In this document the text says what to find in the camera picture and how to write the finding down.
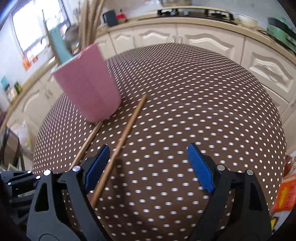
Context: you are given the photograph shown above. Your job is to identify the window with bars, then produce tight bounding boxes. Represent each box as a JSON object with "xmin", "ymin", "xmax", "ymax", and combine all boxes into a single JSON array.
[{"xmin": 12, "ymin": 0, "xmax": 71, "ymax": 58}]

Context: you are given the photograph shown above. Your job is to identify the green electric cooker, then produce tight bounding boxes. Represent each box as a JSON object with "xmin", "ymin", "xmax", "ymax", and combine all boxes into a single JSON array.
[{"xmin": 267, "ymin": 18, "xmax": 295, "ymax": 54}]

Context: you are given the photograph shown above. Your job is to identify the red container behind kettle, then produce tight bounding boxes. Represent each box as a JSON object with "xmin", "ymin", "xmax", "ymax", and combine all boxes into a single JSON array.
[{"xmin": 116, "ymin": 9, "xmax": 127, "ymax": 24}]

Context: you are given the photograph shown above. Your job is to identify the light blue handled knife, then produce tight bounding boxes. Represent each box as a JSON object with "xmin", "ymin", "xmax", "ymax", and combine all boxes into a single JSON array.
[{"xmin": 49, "ymin": 27, "xmax": 73, "ymax": 64}]

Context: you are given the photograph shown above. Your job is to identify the black electric kettle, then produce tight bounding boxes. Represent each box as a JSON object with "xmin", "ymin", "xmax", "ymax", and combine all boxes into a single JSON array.
[{"xmin": 102, "ymin": 9, "xmax": 118, "ymax": 27}]

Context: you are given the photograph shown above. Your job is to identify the metal spoon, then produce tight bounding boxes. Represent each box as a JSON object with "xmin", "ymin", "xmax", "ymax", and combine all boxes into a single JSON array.
[{"xmin": 63, "ymin": 25, "xmax": 79, "ymax": 52}]

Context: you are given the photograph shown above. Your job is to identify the orange bottle on windowsill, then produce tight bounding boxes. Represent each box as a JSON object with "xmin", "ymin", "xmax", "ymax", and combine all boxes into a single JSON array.
[{"xmin": 22, "ymin": 54, "xmax": 32, "ymax": 71}]

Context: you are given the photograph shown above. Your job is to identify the black gas stove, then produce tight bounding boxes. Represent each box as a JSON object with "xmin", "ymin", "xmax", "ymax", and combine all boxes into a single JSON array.
[{"xmin": 138, "ymin": 7, "xmax": 238, "ymax": 26}]

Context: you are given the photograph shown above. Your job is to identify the white bowl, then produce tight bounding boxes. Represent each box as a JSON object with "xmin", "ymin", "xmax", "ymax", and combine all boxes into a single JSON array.
[{"xmin": 237, "ymin": 14, "xmax": 258, "ymax": 29}]

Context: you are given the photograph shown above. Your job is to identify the pink utensil holder cup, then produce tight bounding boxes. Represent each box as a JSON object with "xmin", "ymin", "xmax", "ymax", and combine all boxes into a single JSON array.
[{"xmin": 53, "ymin": 44, "xmax": 121, "ymax": 123}]

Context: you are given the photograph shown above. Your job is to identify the small dark green jar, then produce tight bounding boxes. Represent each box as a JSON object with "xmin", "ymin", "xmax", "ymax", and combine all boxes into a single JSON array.
[{"xmin": 14, "ymin": 81, "xmax": 23, "ymax": 95}]

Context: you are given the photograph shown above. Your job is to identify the brown polka dot tablecloth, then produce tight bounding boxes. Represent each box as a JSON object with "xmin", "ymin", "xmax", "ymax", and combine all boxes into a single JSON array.
[{"xmin": 28, "ymin": 43, "xmax": 287, "ymax": 240}]

